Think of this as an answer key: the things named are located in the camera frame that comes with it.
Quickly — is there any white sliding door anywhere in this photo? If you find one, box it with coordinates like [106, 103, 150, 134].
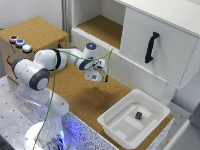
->
[119, 6, 200, 90]

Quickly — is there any white cabinet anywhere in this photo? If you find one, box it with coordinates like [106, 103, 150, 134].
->
[71, 0, 200, 107]

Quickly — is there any blue button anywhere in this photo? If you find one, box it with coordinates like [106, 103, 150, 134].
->
[15, 38, 26, 48]

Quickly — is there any black door handle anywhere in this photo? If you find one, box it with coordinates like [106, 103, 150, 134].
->
[144, 31, 160, 64]

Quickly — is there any white plastic box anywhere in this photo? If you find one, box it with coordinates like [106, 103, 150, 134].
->
[96, 88, 171, 150]

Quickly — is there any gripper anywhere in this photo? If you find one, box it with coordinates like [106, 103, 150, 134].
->
[85, 61, 109, 83]

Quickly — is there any green button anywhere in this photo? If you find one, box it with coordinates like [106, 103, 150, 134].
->
[21, 43, 34, 54]

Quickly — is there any red button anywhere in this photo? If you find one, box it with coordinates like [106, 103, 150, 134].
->
[9, 34, 19, 44]

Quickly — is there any purple block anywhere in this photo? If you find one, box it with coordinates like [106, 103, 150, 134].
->
[134, 111, 143, 120]

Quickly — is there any green cable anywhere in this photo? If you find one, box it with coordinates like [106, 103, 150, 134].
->
[32, 48, 114, 150]

